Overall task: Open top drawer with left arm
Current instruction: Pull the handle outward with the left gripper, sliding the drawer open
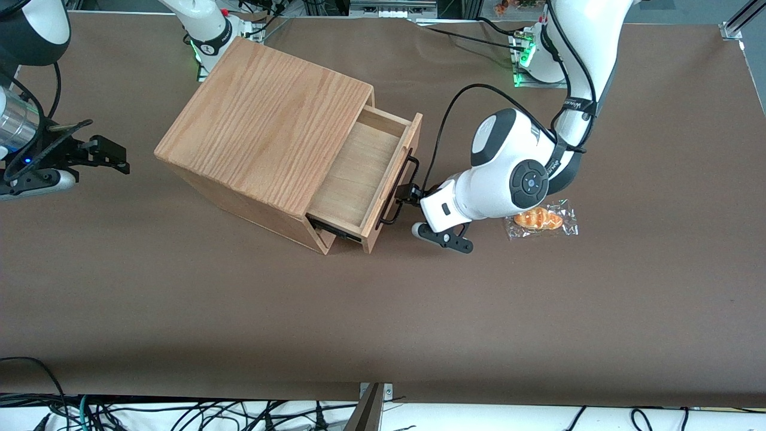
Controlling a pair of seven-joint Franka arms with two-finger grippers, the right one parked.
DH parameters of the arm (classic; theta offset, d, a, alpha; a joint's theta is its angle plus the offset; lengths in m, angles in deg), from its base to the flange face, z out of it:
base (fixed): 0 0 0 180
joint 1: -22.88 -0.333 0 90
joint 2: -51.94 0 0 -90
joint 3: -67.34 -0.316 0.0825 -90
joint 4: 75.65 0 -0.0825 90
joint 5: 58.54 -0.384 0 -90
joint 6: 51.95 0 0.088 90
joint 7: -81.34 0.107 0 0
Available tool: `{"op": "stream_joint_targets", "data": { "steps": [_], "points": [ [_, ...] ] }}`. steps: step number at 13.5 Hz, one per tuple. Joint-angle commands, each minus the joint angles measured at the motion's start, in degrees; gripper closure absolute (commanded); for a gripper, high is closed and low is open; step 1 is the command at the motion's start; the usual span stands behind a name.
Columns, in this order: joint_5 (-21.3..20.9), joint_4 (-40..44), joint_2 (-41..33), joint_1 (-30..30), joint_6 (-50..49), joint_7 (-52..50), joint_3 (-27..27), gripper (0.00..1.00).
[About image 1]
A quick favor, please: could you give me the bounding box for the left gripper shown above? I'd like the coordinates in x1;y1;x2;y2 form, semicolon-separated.
394;180;469;235

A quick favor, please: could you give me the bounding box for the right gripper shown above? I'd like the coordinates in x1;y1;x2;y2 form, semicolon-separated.
5;129;131;181

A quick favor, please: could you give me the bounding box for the black metal drawer handle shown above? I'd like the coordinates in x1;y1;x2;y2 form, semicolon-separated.
379;154;421;226

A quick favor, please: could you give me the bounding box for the wooden drawer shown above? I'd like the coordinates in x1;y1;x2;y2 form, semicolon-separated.
306;107;423;254

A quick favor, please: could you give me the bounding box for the wooden oak drawer cabinet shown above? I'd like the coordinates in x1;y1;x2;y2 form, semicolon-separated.
154;36;376;256

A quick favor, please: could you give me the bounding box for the plastic-wrapped bread roll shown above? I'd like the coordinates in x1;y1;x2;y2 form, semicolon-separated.
506;199;580;241

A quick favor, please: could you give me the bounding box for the grey equipment box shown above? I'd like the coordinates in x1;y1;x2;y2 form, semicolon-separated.
350;0;439;20

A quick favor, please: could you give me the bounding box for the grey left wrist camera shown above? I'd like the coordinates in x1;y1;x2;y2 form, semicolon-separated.
411;221;475;254

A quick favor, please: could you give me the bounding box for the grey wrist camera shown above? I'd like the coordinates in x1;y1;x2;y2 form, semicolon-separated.
0;169;77;201
411;221;475;254

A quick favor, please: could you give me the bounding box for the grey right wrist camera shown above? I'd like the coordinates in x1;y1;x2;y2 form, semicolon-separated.
0;169;77;201

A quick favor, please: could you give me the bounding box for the black drawer slide rail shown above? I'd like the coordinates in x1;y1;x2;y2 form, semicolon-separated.
308;217;363;243

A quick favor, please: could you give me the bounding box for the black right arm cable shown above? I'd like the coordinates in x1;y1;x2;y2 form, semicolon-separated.
0;60;63;180

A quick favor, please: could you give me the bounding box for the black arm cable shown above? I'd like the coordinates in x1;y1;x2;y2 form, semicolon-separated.
421;83;593;195
0;60;63;180

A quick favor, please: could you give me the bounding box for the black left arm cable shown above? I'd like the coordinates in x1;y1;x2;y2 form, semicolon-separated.
421;83;593;195

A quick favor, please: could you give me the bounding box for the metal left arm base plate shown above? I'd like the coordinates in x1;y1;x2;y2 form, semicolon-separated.
512;30;569;89

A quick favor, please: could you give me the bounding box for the long black table cable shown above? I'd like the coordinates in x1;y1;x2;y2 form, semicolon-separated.
419;25;522;51

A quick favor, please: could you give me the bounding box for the short black table cable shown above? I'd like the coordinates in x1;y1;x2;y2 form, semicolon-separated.
477;17;524;38

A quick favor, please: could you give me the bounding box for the metal table edge bracket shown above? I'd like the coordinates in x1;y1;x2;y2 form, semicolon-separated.
344;382;394;431

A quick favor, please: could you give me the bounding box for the black looped floor cable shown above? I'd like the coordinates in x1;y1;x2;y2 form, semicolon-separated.
0;357;69;417

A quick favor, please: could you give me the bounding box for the aluminium frame profile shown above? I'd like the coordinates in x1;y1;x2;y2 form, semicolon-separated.
721;0;766;41

